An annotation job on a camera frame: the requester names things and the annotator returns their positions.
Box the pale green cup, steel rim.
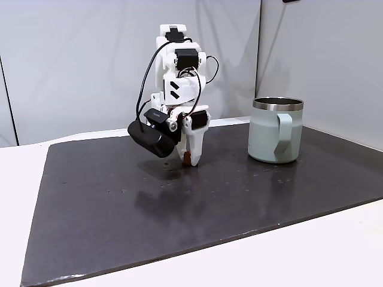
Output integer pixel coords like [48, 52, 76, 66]
[247, 96, 305, 164]

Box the dark grey table mat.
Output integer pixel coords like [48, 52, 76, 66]
[20, 118, 383, 286]

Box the black oval camera box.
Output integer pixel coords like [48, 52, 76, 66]
[127, 108, 182, 158]

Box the short black motor cable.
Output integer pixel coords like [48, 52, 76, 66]
[205, 56, 221, 85]

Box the long black camera cable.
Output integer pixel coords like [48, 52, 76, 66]
[136, 37, 194, 135]

